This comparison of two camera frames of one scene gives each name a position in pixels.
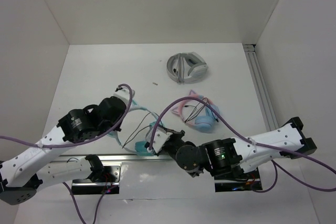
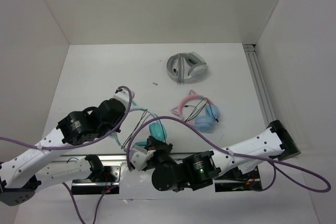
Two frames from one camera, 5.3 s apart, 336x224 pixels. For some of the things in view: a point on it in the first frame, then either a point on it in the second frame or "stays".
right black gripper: [175, 133] to [154, 144]
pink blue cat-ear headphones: [204, 124] stays
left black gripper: [121, 116] stays
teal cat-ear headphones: [142, 148] stays
